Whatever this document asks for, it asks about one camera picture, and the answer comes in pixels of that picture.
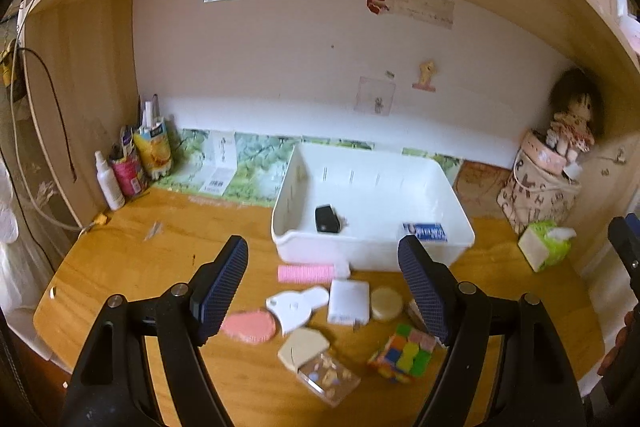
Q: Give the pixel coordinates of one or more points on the brown hair rag doll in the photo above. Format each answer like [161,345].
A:
[577,120]

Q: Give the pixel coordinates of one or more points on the red lips wall sticker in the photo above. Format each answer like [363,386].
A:
[377,7]

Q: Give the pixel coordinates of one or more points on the colourful rubik cube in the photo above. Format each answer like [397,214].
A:
[405,355]

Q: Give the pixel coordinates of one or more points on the yellow juice carton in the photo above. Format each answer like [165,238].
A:
[154,149]

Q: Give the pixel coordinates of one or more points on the green landscape poster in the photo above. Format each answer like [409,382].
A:
[241,167]

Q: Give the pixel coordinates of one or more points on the yellow pony wall sticker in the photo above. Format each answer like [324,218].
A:
[428,70]

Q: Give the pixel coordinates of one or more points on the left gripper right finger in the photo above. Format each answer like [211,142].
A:
[434,288]

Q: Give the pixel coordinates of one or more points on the small white digital camera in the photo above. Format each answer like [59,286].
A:
[415,316]

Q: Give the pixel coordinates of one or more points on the pink round box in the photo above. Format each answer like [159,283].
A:
[542,156]

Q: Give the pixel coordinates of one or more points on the white spray bottle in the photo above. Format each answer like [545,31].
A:
[108,182]

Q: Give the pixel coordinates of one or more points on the paper note on wall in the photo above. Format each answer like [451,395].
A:
[436,12]

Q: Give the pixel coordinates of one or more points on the red snack can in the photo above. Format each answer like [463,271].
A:
[127,165]

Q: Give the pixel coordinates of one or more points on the pink framed wall drawing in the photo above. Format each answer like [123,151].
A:
[374,96]

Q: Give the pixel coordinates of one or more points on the white plastic scraper holder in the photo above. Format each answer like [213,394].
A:
[293,309]

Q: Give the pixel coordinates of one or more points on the green tissue box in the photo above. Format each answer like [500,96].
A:
[544,244]

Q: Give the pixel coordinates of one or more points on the beige angular device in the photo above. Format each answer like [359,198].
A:
[301,346]

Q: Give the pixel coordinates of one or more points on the letter print fabric bag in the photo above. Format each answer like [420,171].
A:
[532,195]

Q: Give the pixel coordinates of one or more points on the white plastic storage bin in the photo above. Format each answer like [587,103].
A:
[374,194]

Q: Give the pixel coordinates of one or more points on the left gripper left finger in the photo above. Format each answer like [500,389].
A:
[214,285]

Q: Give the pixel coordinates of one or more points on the brown cartoon poster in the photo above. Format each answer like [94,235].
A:
[477,186]

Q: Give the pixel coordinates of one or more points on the white power adapter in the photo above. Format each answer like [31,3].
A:
[349,303]

